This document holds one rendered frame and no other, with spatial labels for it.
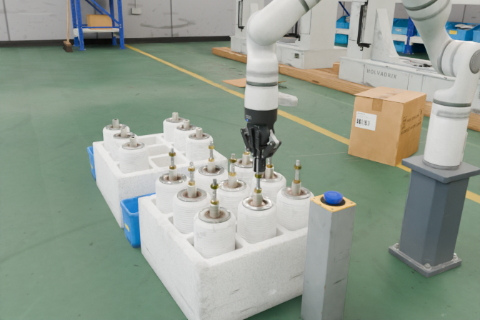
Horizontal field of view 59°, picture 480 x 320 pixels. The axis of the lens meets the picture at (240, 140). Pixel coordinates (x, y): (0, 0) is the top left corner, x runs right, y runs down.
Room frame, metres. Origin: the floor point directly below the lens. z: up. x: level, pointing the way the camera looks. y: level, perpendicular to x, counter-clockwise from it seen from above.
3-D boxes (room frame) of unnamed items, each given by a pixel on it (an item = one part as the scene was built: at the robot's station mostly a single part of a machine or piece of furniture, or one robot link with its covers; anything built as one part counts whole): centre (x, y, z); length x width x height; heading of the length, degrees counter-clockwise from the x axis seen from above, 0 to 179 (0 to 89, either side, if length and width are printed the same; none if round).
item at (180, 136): (1.55, 0.20, 0.16); 0.10 x 0.10 x 0.18
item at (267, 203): (0.93, -0.05, 0.25); 0.08 x 0.08 x 0.01
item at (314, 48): (4.98, -0.47, 0.45); 1.61 x 0.57 x 0.74; 28
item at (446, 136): (1.10, -0.55, 0.39); 0.09 x 0.09 x 0.17; 28
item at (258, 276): (1.03, 0.02, 0.09); 0.39 x 0.39 x 0.18; 32
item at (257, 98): (0.94, -0.06, 0.52); 0.11 x 0.09 x 0.06; 125
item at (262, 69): (0.94, -0.04, 0.62); 0.09 x 0.07 x 0.15; 5
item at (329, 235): (0.83, -0.20, 0.16); 0.07 x 0.07 x 0.31; 32
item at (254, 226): (0.93, -0.05, 0.16); 0.10 x 0.10 x 0.18
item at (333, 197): (0.83, -0.20, 0.32); 0.04 x 0.04 x 0.02
